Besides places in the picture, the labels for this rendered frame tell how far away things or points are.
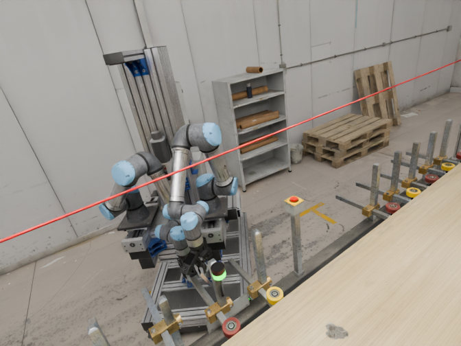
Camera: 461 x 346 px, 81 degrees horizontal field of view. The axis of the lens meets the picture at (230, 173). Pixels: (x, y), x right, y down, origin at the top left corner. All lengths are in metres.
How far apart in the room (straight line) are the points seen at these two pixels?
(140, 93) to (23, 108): 1.95
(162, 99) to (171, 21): 2.06
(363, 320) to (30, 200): 3.40
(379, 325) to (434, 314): 0.23
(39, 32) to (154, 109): 1.96
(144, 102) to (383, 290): 1.58
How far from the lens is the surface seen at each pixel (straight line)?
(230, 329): 1.33
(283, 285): 1.71
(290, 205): 1.41
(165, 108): 1.72
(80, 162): 3.61
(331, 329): 1.32
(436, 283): 1.59
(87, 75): 3.46
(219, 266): 1.22
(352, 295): 1.44
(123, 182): 1.41
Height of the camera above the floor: 2.00
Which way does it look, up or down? 26 degrees down
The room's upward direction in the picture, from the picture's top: 10 degrees counter-clockwise
